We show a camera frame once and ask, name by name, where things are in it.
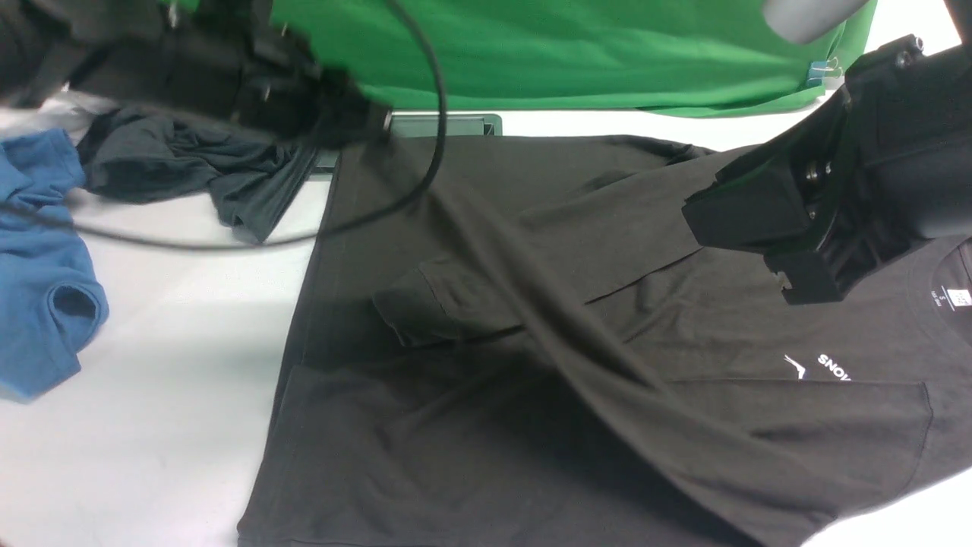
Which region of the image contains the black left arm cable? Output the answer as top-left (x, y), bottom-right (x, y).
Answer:
top-left (0, 0), bottom-right (449, 251)

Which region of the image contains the white crumpled garment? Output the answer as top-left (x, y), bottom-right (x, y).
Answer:
top-left (1, 91), bottom-right (118, 145)

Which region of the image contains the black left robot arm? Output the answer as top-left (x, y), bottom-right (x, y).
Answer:
top-left (1, 1), bottom-right (392, 150)

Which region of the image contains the blue crumpled t-shirt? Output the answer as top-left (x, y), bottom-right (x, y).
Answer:
top-left (1, 128), bottom-right (109, 401)

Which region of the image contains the dark teal crumpled garment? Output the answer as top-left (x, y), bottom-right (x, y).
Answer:
top-left (77, 108), bottom-right (318, 243)

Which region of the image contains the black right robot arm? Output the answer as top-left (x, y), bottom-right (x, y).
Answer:
top-left (765, 1), bottom-right (970, 305)

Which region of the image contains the gray long-sleeved shirt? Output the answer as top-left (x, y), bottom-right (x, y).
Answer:
top-left (238, 136), bottom-right (971, 546)

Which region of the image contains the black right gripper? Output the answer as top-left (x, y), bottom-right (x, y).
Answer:
top-left (764, 147), bottom-right (927, 307)

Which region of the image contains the metal table cable hatch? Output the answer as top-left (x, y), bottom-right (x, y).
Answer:
top-left (311, 113), bottom-right (503, 176)

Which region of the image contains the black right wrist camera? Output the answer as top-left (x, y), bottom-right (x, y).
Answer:
top-left (681, 142), bottom-right (835, 253)

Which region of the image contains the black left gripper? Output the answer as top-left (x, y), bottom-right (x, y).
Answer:
top-left (229, 30), bottom-right (392, 149)

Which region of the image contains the blue binder clip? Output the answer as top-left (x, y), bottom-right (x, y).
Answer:
top-left (806, 58), bottom-right (844, 90)

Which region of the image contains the green backdrop cloth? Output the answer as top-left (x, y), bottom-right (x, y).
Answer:
top-left (159, 0), bottom-right (879, 119)

